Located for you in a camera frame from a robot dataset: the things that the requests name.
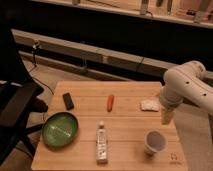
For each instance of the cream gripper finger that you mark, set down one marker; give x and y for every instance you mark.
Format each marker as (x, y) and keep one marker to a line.
(166, 116)

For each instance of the clear plastic bottle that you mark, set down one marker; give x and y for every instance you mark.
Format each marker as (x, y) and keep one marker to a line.
(101, 144)

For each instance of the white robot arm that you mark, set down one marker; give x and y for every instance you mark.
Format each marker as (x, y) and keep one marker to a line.
(185, 81)

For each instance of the green ceramic bowl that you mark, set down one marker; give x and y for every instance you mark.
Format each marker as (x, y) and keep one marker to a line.
(60, 129)

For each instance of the white folded cloth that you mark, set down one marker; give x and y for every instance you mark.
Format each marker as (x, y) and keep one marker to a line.
(149, 105)

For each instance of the white paper cup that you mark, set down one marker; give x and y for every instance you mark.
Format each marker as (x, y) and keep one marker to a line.
(154, 142)

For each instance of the orange carrot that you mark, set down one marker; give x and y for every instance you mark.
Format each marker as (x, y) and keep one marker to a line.
(110, 103)

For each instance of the black rectangular block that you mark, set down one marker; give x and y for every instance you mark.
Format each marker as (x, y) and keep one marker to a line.
(68, 101)

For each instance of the black office chair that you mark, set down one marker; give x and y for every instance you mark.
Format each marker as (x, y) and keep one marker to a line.
(18, 97)

